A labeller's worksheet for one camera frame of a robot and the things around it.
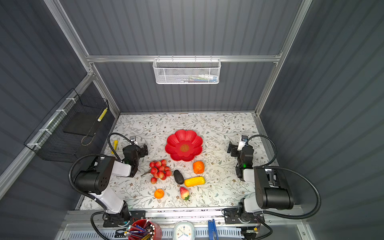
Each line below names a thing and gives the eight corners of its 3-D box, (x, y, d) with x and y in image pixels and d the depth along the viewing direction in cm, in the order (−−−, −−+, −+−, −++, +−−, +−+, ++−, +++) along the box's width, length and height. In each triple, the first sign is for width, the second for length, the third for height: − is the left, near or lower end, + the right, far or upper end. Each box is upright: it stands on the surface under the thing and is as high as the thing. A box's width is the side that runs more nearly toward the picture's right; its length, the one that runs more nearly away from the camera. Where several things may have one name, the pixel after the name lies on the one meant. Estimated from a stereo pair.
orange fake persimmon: (193, 175, 90) (193, 170, 85) (193, 165, 94) (193, 161, 89) (204, 174, 90) (204, 170, 85) (203, 165, 94) (204, 161, 89)
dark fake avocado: (179, 186, 86) (179, 184, 83) (172, 175, 90) (171, 172, 87) (186, 181, 87) (185, 179, 84) (178, 171, 92) (177, 168, 88)
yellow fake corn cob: (184, 187, 85) (184, 185, 82) (184, 181, 88) (183, 178, 84) (205, 184, 87) (205, 181, 83) (203, 177, 89) (204, 175, 86)
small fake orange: (154, 198, 81) (153, 197, 79) (156, 190, 84) (154, 188, 81) (163, 198, 81) (162, 197, 79) (164, 190, 84) (163, 188, 81)
